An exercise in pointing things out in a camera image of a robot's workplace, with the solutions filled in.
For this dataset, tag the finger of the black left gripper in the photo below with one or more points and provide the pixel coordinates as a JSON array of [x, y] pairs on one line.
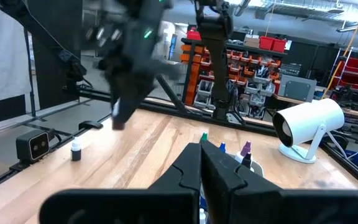
[[120, 87], [135, 93]]

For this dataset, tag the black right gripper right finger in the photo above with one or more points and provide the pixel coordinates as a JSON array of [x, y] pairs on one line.
[[225, 177]]

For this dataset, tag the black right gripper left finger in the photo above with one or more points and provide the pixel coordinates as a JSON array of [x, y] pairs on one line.
[[185, 174]]

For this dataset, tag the large black food coloring bottle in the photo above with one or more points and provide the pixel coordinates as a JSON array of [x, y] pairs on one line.
[[247, 160]]

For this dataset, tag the large blue food coloring bottle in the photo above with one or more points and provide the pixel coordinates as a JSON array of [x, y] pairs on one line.
[[222, 147]]

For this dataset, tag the grey plastic bin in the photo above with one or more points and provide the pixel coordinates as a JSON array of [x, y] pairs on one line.
[[258, 169]]

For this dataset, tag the large purple food coloring bottle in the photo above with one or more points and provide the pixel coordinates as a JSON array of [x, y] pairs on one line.
[[246, 147]]

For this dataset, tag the small purple food coloring bottle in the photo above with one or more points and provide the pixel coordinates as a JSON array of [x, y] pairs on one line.
[[118, 125]]

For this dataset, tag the large green food coloring bottle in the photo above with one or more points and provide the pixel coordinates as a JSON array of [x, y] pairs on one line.
[[204, 137]]

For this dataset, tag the small dark red coloring bottle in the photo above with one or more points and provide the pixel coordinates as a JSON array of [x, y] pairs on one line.
[[76, 154]]

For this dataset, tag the shelf with orange parts bins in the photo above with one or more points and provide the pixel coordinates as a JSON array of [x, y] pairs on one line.
[[253, 71]]

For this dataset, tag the grey electrical cabinet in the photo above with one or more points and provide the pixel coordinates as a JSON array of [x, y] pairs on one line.
[[297, 88]]

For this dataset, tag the red storage bins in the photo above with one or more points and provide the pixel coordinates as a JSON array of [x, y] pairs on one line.
[[272, 44]]

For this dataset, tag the black table-level camera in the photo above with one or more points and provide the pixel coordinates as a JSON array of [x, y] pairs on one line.
[[33, 146]]

